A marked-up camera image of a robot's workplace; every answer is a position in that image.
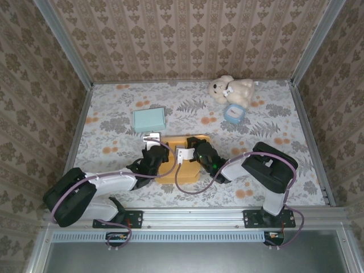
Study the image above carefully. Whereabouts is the orange paper box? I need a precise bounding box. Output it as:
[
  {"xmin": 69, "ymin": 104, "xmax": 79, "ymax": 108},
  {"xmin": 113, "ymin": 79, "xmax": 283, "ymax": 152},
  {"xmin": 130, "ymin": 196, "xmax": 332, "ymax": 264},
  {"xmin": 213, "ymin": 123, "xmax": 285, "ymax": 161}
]
[{"xmin": 155, "ymin": 134, "xmax": 213, "ymax": 185}]

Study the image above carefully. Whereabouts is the light blue paper box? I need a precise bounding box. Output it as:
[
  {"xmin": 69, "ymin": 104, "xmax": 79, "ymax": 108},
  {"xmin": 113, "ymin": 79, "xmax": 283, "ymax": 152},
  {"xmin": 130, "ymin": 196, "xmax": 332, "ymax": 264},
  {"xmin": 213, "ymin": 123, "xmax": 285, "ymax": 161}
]
[{"xmin": 133, "ymin": 106, "xmax": 167, "ymax": 134}]

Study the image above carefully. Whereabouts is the cream teddy bear plush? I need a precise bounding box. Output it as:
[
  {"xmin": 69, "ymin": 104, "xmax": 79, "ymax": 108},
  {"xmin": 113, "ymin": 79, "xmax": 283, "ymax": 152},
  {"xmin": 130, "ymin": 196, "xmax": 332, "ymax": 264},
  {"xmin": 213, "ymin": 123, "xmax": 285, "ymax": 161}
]
[{"xmin": 206, "ymin": 75, "xmax": 256, "ymax": 109}]

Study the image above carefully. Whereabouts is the floral table mat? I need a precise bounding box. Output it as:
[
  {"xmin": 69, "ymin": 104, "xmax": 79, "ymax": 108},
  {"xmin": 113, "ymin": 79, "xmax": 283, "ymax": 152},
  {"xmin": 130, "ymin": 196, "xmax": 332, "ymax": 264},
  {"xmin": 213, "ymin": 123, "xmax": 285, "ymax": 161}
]
[{"xmin": 61, "ymin": 80, "xmax": 332, "ymax": 209}]

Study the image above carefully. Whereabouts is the black controller board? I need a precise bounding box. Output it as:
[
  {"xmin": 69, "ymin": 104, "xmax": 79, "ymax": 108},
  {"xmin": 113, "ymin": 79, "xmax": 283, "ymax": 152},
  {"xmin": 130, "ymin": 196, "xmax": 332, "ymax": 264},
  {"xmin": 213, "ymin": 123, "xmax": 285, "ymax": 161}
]
[
  {"xmin": 263, "ymin": 230, "xmax": 286, "ymax": 247},
  {"xmin": 105, "ymin": 231, "xmax": 129, "ymax": 247}
]

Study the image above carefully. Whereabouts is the grey metal sheet panel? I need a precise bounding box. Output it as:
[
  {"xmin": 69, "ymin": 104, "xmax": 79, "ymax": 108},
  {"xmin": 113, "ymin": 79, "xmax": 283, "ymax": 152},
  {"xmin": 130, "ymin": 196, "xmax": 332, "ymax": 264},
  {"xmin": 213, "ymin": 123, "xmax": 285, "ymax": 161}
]
[{"xmin": 42, "ymin": 241, "xmax": 350, "ymax": 273}]

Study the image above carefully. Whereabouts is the aluminium mounting rail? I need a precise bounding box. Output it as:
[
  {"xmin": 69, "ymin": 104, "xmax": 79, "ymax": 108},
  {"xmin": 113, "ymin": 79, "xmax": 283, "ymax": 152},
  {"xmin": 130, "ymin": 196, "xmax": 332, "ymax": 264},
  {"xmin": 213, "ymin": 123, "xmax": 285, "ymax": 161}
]
[{"xmin": 42, "ymin": 207, "xmax": 350, "ymax": 230}]

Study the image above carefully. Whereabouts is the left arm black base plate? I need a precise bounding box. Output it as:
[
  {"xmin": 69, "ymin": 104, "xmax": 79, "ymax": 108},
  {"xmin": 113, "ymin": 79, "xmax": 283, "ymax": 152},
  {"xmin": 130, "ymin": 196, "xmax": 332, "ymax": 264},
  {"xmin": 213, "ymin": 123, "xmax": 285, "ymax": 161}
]
[{"xmin": 92, "ymin": 209, "xmax": 143, "ymax": 229}]

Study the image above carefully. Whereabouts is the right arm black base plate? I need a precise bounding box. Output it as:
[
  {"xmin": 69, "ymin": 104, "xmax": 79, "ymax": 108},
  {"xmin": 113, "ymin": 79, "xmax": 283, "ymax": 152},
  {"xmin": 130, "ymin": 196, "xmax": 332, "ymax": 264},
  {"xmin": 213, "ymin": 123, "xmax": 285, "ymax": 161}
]
[{"xmin": 243, "ymin": 209, "xmax": 296, "ymax": 229}]

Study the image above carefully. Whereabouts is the white slotted cable duct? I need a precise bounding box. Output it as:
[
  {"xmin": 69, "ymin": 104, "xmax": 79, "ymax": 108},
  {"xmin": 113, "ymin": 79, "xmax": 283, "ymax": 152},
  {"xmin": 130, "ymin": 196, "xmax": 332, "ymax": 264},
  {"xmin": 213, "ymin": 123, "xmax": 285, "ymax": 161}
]
[{"xmin": 52, "ymin": 230, "xmax": 285, "ymax": 242}]

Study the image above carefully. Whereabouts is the aluminium table side rail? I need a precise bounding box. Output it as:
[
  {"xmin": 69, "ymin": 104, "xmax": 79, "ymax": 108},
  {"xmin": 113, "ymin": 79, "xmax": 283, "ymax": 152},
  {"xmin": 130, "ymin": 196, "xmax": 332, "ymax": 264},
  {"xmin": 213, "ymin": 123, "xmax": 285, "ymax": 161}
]
[
  {"xmin": 55, "ymin": 85, "xmax": 94, "ymax": 208},
  {"xmin": 292, "ymin": 81, "xmax": 336, "ymax": 207}
]

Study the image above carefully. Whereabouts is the aluminium frame post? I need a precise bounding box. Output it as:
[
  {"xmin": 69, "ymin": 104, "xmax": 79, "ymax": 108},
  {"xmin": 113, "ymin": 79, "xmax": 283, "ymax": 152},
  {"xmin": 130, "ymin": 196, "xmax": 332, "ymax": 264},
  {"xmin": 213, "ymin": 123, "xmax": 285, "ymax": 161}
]
[
  {"xmin": 291, "ymin": 0, "xmax": 346, "ymax": 86},
  {"xmin": 33, "ymin": 0, "xmax": 94, "ymax": 90}
]

